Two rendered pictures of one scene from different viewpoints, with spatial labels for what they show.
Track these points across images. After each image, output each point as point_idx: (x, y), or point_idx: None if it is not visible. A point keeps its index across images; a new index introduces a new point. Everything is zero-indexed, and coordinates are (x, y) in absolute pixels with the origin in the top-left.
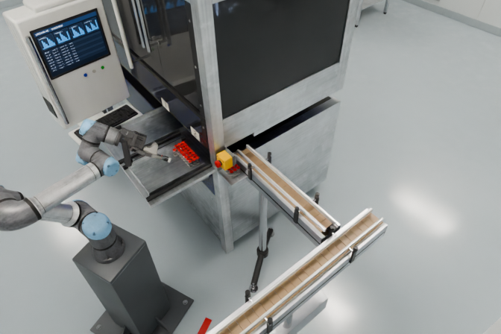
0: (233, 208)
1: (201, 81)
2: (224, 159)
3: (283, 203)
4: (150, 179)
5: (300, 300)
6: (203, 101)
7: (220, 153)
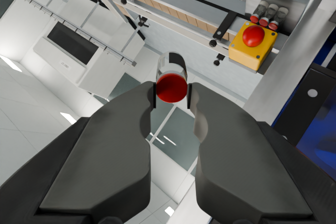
0: None
1: None
2: (232, 51)
3: None
4: None
5: None
6: (206, 213)
7: (252, 62)
